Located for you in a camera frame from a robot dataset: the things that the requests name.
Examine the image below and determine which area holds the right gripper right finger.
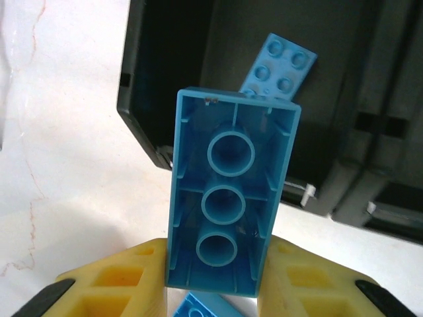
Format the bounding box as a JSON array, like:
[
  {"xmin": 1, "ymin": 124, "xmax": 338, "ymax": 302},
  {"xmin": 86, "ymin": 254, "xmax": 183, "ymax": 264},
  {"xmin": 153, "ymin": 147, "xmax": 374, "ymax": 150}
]
[{"xmin": 259, "ymin": 239, "xmax": 423, "ymax": 317}]

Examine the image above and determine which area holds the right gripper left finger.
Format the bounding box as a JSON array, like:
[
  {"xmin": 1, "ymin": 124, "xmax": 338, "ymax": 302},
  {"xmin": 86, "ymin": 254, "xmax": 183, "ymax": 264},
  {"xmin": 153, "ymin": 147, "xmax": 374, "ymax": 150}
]
[{"xmin": 18, "ymin": 238, "xmax": 169, "ymax": 317}]

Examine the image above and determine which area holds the blue long lego brick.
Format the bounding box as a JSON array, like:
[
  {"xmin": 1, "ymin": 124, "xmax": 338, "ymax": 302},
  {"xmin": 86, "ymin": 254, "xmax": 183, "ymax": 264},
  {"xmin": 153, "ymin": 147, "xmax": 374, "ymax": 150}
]
[
  {"xmin": 164, "ymin": 86, "xmax": 302, "ymax": 299},
  {"xmin": 238, "ymin": 32, "xmax": 319, "ymax": 102},
  {"xmin": 172, "ymin": 292, "xmax": 257, "ymax": 317}
]

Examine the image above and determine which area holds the black plastic bin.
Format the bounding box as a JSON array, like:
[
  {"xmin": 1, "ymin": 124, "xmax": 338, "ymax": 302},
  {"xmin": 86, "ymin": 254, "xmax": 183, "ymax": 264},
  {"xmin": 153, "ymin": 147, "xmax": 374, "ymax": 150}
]
[{"xmin": 116, "ymin": 0, "xmax": 374, "ymax": 217}]

